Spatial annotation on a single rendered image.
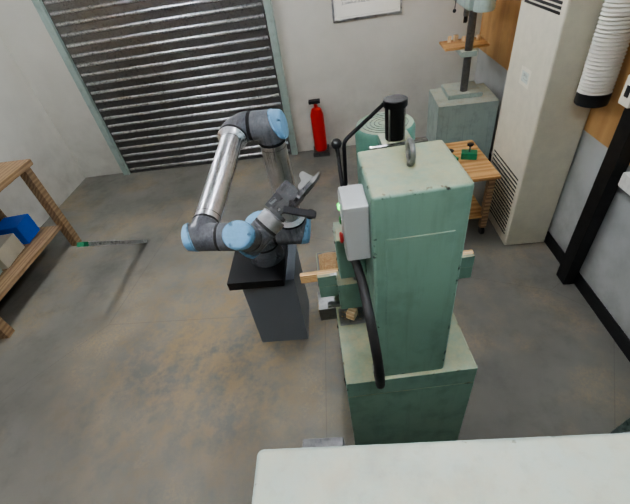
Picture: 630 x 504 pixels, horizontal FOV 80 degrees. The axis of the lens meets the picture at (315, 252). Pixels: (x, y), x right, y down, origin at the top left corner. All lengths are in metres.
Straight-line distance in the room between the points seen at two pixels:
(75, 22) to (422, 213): 4.19
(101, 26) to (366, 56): 2.54
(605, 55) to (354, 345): 1.81
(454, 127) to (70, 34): 3.69
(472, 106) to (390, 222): 2.75
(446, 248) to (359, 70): 3.44
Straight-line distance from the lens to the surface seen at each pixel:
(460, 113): 3.53
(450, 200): 0.86
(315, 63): 4.20
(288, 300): 2.16
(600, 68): 2.42
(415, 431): 1.74
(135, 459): 2.42
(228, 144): 1.49
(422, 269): 0.96
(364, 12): 4.12
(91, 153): 5.28
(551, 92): 2.57
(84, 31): 4.66
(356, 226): 0.87
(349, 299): 1.27
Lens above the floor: 1.96
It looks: 41 degrees down
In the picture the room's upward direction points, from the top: 10 degrees counter-clockwise
